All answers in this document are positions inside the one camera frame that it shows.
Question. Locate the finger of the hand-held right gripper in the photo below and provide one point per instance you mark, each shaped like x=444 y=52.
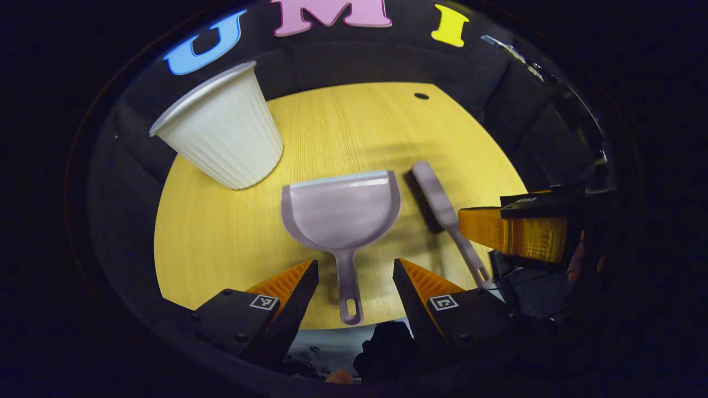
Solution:
x=547 y=207

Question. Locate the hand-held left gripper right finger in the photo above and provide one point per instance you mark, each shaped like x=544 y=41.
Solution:
x=415 y=309

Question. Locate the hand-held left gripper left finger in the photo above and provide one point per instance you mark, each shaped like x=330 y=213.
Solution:
x=290 y=315

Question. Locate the lilac small broom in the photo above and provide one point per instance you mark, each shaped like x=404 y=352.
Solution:
x=437 y=196

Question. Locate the lilac plastic dustpan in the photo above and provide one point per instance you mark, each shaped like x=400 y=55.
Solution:
x=340 y=213

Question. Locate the white ribbed garbage bin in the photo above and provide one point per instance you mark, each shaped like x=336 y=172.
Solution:
x=227 y=132

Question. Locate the metal frame rail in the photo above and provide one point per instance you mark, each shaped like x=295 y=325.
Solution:
x=514 y=53

